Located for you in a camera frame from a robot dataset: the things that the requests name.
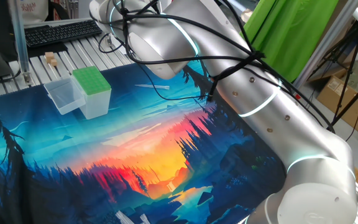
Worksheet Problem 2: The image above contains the large cardboard box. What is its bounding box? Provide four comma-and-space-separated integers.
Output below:
316, 58, 358, 137

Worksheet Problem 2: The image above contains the landscape print cloth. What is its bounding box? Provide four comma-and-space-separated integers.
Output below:
0, 60, 287, 224

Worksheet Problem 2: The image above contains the aluminium frame post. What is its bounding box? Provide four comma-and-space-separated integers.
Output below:
293, 0, 358, 90
9, 0, 33, 85

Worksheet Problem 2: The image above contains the green fabric sheet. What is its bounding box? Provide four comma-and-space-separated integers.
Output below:
243, 0, 340, 83

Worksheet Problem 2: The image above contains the black keyboard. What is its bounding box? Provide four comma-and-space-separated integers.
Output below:
23, 19, 103, 49

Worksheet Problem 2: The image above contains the white bag red print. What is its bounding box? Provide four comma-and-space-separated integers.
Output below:
17, 0, 49, 26

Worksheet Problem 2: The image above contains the clear plastic container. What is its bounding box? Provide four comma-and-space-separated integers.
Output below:
44, 77, 86, 116

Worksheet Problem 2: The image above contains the black camera cable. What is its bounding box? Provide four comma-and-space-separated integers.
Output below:
98, 0, 335, 133

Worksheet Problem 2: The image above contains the green top pipette tip holder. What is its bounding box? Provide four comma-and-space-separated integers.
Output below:
72, 65, 112, 121

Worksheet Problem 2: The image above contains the black tripod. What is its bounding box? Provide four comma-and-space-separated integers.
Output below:
315, 18, 358, 134

